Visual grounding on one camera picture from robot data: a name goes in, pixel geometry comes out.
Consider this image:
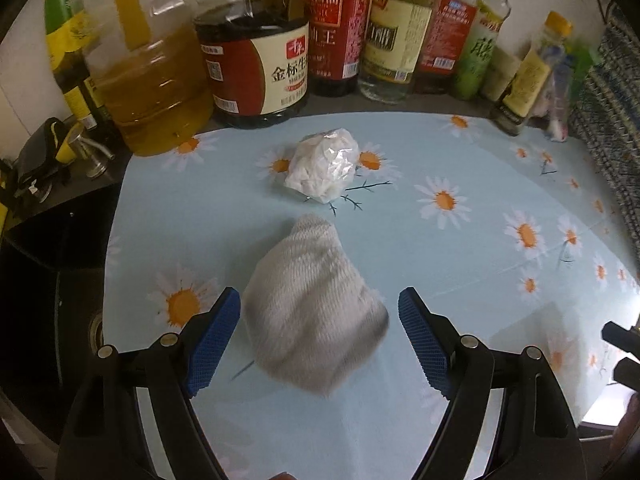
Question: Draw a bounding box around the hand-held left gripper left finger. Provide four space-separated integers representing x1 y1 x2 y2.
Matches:
57 286 242 480

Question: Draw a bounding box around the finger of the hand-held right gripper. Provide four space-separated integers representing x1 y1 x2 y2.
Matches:
613 357 640 387
601 320 640 358

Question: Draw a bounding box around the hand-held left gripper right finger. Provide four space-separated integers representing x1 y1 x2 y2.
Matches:
397 286 583 480

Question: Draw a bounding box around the white sock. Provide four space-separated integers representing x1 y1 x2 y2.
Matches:
241 212 390 401

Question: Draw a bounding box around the blue daisy print table mat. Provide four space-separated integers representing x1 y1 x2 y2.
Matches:
100 110 640 480

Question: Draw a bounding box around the black kitchen sink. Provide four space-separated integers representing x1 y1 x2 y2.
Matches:
0 195 121 411

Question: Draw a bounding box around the crumpled white plastic wrap ball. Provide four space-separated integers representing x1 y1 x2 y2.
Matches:
285 127 361 205

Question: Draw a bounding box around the grey woven cloth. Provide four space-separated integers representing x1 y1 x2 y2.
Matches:
570 0 640 281

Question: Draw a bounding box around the clear plastic bag with contents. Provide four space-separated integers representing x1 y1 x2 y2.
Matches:
535 40 576 143

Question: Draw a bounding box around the large clear cooking oil jug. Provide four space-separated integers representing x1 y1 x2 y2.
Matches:
85 0 215 158

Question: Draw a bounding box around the black yellow kitchen tool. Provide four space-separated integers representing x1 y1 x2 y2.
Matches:
0 117 68 201

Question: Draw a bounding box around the small dark bottle yellow cap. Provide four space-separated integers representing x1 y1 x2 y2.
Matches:
490 10 575 136

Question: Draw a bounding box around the short beige label jar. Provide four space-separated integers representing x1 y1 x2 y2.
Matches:
480 47 521 103

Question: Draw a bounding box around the dark soy sauce jug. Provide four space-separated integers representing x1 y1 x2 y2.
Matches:
192 0 311 130

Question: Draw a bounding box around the green plastic packet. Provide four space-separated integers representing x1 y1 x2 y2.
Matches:
570 40 601 111

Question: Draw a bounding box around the green label oil bottle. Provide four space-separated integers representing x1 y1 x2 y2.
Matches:
449 0 515 101

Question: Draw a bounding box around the red label bottle yellow cap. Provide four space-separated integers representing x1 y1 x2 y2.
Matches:
414 0 480 96

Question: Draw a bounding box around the clear vinegar bottle beige label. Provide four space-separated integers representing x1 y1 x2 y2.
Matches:
359 0 435 106

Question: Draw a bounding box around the dark red label sauce bottle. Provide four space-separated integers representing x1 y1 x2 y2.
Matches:
306 0 376 98

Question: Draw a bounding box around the green yellow label bottle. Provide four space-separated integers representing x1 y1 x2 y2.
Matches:
42 0 113 131

